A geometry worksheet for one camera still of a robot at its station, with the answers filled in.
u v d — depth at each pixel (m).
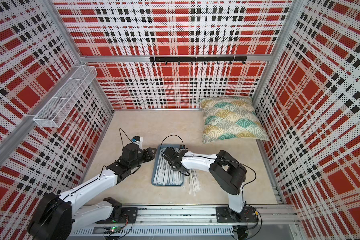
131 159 0.64
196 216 0.75
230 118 0.93
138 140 0.76
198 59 0.89
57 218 0.40
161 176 0.86
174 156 0.70
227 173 0.48
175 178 0.86
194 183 0.84
